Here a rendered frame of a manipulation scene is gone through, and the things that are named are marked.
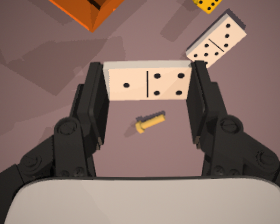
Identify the yellow die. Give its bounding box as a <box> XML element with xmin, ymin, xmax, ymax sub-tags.
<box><xmin>193</xmin><ymin>0</ymin><xmax>222</xmax><ymax>14</ymax></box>

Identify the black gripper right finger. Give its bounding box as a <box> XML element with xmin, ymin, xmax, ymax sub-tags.
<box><xmin>186</xmin><ymin>60</ymin><xmax>280</xmax><ymax>187</ymax></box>

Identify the cream domino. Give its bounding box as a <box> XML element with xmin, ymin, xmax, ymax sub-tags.
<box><xmin>186</xmin><ymin>13</ymin><xmax>247</xmax><ymax>68</ymax></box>
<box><xmin>103</xmin><ymin>60</ymin><xmax>192</xmax><ymax>100</ymax></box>

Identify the orange bin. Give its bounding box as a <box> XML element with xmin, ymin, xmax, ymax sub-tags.
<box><xmin>49</xmin><ymin>0</ymin><xmax>124</xmax><ymax>33</ymax></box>

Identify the yellow hex bolt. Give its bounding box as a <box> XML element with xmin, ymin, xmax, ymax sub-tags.
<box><xmin>135</xmin><ymin>114</ymin><xmax>165</xmax><ymax>133</ymax></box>

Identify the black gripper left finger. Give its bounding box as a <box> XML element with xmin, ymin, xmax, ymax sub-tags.
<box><xmin>0</xmin><ymin>62</ymin><xmax>110</xmax><ymax>224</ymax></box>

